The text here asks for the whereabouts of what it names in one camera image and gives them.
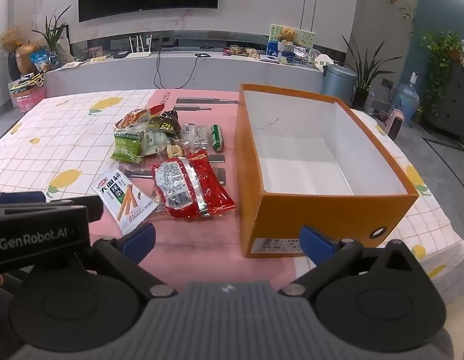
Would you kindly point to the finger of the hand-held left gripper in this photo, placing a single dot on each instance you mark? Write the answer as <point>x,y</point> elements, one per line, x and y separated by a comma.
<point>94,207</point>

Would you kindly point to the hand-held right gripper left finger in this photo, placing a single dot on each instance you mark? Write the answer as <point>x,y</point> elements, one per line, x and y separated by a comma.
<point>140,242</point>

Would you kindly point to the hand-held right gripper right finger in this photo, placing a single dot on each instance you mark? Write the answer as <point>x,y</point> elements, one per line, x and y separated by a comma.
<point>316,245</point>

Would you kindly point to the white breadstick packet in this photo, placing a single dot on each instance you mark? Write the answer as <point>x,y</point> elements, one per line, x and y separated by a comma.
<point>125,197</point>

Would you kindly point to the orange cardboard box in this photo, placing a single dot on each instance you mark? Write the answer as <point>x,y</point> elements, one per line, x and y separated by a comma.
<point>329,213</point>

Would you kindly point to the red packet with white label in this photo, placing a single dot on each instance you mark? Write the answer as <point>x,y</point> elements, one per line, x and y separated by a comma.
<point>175,187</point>

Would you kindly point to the green raisin packet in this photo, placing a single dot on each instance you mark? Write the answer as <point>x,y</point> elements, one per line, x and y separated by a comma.
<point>126,147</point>

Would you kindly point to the small yellow candy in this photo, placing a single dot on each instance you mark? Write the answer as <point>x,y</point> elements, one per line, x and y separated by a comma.
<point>174,151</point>

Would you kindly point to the red orange chip packet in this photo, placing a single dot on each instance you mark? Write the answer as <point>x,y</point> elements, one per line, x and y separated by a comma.
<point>136,117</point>

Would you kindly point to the black snack packet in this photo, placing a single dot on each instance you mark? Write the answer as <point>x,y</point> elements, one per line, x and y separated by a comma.
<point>166,122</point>

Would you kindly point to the clear packet of white candies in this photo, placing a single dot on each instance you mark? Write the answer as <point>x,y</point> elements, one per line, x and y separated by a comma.
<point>194,137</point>

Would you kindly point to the green sausage stick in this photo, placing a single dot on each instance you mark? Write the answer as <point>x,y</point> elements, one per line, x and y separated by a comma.
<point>217,137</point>

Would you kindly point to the pile of wrapped snacks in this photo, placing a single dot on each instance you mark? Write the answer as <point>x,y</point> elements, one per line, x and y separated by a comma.
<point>241,51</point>

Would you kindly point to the pink printed table mat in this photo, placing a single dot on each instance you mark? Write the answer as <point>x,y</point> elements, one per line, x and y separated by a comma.
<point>202,240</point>

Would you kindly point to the lemon print checked tablecloth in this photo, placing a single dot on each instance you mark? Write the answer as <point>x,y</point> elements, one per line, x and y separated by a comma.
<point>67,138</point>

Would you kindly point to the pink storage box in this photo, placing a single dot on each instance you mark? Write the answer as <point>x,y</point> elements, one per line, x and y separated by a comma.
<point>27,99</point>

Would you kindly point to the small pink appliance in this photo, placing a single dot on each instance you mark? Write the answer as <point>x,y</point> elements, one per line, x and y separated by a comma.
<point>395,123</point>

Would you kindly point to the white router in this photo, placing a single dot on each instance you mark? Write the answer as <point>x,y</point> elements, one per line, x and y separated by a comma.
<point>139,53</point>

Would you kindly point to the brown vase with dried flowers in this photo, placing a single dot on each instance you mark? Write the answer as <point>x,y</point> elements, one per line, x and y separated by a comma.
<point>25,58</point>

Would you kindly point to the blue grey trash bin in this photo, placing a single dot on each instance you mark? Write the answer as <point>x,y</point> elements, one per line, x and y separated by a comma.
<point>338,82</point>

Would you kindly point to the blue water jug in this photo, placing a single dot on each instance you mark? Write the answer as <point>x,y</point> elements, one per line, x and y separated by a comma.
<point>406,99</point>

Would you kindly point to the tall leafy potted plant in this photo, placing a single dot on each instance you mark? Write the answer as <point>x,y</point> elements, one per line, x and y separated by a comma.
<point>367,75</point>

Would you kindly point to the small green potted plant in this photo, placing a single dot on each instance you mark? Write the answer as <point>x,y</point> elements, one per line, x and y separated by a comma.
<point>52,33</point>

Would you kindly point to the white round object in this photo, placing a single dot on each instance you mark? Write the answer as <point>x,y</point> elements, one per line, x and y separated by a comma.
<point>323,62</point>

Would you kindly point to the grey television console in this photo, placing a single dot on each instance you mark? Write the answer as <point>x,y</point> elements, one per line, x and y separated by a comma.
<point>232,71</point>

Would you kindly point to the dark grey drawer cabinet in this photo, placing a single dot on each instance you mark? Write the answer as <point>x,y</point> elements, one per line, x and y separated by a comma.
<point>456,101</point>

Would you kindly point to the teddy bear gift box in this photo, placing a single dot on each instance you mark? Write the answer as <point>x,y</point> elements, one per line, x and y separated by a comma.
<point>290,41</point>

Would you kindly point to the bushy green plant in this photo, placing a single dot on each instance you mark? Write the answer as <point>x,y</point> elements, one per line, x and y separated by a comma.
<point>441,56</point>

